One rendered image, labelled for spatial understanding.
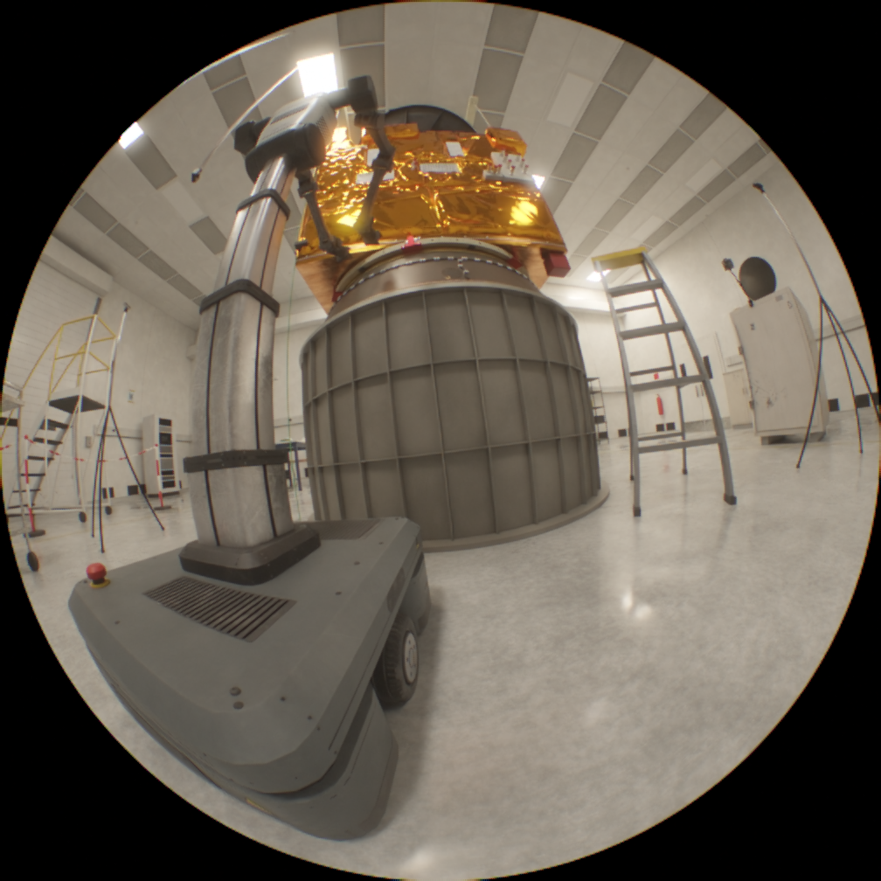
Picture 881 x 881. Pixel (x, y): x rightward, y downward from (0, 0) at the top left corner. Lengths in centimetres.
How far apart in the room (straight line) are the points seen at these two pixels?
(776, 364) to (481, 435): 328
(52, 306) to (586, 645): 836
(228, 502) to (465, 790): 50
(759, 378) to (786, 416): 51
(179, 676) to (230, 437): 32
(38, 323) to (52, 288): 81
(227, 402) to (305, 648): 34
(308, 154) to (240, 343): 62
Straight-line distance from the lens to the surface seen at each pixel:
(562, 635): 64
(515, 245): 213
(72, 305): 820
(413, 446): 118
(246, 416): 47
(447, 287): 134
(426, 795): 44
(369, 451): 128
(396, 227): 204
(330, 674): 26
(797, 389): 359
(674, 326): 169
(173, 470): 825
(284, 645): 27
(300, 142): 94
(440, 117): 403
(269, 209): 71
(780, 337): 366
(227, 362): 48
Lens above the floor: 41
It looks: 2 degrees up
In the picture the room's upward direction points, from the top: 7 degrees counter-clockwise
